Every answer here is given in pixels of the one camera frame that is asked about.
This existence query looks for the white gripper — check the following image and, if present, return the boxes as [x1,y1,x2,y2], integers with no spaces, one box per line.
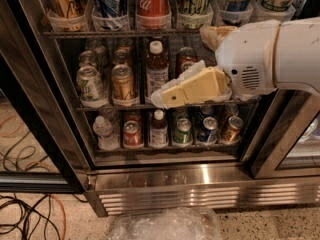
[151,20,281,109]

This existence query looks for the orange soda can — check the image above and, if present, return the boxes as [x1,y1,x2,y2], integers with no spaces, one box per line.
[47,0,88,31]

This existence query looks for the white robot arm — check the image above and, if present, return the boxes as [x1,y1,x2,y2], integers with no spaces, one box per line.
[151,18,320,109]

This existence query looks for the red cola can middle shelf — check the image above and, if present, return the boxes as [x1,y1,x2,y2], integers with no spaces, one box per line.
[176,61,193,77]

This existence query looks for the red cola can shelf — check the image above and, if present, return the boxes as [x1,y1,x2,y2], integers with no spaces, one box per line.
[137,0,169,29]
[176,61,193,77]

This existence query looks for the tea bottle middle shelf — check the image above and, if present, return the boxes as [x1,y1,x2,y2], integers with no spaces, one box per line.
[146,40,169,101]

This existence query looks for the tea bottle shelf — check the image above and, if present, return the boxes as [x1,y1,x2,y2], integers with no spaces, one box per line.
[149,109,169,148]
[146,40,169,101]

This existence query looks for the red cola can top shelf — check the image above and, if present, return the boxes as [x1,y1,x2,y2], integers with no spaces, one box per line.
[137,0,169,29]

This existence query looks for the blue can bottom shelf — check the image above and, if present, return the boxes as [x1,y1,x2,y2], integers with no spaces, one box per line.
[197,117,218,144]

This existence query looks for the gold can bottom shelf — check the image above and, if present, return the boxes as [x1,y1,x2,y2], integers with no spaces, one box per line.
[220,116,244,144]

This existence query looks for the gold can shelf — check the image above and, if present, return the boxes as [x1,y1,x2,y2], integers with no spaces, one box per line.
[111,64,137,106]
[220,116,244,144]

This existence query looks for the green can bottom shelf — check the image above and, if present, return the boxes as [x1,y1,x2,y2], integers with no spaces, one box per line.
[173,118,192,146]

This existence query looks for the gold can middle shelf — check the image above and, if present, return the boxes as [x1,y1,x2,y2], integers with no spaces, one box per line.
[111,64,137,106]

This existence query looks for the tea bottle bottom shelf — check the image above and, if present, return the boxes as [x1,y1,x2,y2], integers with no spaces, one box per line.
[149,109,169,148]

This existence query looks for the red can bottom shelf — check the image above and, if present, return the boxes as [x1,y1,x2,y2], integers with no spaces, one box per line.
[123,120,143,149]

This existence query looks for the blue white can top shelf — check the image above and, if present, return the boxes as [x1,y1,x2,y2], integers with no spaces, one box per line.
[95,0,128,30]

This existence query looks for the white green can middle shelf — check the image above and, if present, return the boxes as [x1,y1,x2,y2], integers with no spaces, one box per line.
[77,66,108,108]

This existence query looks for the water bottle bottom shelf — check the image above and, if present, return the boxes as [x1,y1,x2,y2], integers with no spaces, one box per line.
[93,116,120,151]

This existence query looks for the clear plastic bin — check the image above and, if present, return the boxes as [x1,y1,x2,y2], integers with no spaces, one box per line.
[107,207,223,240]

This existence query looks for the middle wire shelf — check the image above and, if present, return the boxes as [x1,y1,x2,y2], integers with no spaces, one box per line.
[76,99,259,112]

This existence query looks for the wire shelf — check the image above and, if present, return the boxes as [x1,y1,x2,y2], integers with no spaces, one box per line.
[43,29,200,39]
[76,99,259,112]

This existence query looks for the top wire shelf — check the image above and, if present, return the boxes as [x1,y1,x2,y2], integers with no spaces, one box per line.
[43,29,200,39]

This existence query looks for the black cable bundle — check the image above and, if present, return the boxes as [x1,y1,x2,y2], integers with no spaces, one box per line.
[0,130,89,240]

